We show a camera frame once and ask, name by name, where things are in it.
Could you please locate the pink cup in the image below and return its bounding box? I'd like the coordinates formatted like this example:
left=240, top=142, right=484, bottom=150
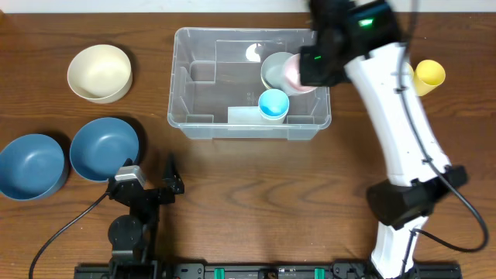
left=281, top=54, right=316, bottom=96

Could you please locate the grey small bowl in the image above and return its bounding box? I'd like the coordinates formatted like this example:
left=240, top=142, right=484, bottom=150
left=260, top=52, right=293, bottom=89

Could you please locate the light blue cup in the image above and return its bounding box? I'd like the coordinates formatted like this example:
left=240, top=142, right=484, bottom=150
left=258, top=89, right=290, bottom=116

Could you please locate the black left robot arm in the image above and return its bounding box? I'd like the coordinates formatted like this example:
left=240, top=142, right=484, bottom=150
left=106, top=154, right=184, bottom=278

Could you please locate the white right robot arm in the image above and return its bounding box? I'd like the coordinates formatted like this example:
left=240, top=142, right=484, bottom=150
left=299, top=1, right=467, bottom=278

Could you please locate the blue bowl near gripper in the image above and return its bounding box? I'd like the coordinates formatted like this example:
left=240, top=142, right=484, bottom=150
left=69, top=117, right=140, bottom=182

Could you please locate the yellow cup left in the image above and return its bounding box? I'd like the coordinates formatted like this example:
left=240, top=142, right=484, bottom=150
left=405, top=63, right=415, bottom=81

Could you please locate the yellow cup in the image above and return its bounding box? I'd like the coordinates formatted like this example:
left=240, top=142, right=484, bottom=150
left=413, top=60, right=446, bottom=97
left=405, top=63, right=415, bottom=81

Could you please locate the yellow cup right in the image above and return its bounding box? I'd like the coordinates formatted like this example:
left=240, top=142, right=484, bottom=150
left=413, top=60, right=446, bottom=97

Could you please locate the white label in bin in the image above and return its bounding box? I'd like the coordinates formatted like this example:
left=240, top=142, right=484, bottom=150
left=228, top=106, right=264, bottom=125

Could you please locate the blue bowl far left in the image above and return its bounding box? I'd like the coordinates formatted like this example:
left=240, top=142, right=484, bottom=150
left=1, top=134, right=70, bottom=201

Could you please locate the clear plastic storage bin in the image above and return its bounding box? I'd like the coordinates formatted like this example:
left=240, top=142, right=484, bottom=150
left=167, top=27, right=332, bottom=140

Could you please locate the cream bowl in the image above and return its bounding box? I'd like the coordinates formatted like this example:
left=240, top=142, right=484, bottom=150
left=67, top=44, right=133, bottom=104

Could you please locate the black left camera cable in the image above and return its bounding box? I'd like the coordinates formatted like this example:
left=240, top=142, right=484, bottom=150
left=28, top=190, right=112, bottom=279

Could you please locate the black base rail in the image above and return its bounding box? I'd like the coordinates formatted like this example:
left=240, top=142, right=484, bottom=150
left=73, top=260, right=464, bottom=279

